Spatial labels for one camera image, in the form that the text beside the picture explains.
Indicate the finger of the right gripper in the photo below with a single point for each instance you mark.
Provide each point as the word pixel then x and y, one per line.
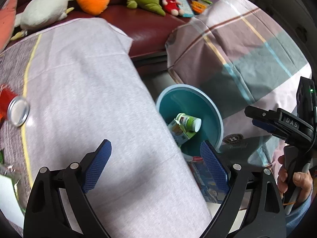
pixel 269 126
pixel 261 117

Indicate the plaid checked bedsheet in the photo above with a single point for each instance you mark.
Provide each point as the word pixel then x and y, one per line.
pixel 238 56

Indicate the brown teddy bear red shirt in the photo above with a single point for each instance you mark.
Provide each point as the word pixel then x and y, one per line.
pixel 172 7

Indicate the grey purple tablecloth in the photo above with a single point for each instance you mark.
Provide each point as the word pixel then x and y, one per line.
pixel 82 89

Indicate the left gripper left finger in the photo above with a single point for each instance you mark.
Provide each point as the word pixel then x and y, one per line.
pixel 93 165

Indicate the pink carrot plush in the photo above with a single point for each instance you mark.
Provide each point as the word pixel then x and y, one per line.
pixel 7 19

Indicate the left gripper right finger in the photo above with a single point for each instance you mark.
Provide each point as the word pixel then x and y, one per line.
pixel 218 170

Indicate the white goose plush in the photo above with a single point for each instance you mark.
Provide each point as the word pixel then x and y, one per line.
pixel 39 14

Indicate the red cola can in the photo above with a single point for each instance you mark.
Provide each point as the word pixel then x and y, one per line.
pixel 14 107

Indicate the green white pill bottle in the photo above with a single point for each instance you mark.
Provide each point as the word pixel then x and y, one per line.
pixel 190 123

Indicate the dark red leather sofa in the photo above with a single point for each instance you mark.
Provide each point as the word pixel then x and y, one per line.
pixel 148 30

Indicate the scallion pancake box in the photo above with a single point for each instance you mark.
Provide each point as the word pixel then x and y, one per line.
pixel 179 133

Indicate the person's right hand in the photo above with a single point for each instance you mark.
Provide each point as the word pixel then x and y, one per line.
pixel 302 180

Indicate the blue trash bin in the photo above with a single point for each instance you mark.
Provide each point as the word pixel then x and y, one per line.
pixel 183 98

